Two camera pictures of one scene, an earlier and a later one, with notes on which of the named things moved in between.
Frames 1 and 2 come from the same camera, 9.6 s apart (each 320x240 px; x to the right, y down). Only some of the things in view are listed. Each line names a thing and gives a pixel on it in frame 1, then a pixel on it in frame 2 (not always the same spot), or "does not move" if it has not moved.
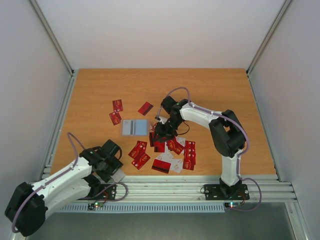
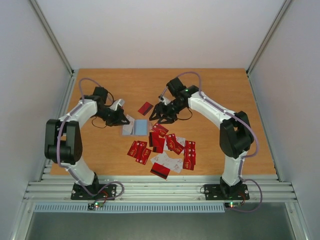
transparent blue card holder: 134,127 does not move
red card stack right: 189,158 does not move
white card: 118,175 to 130,126
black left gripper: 117,165 to 117,121
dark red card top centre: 145,109 does not move
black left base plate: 102,192 does not move
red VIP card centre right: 173,145 does not move
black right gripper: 164,131 to 164,110
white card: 176,165 does not move
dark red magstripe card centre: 159,145 does not move
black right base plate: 222,192 does not move
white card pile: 166,156 to 162,159
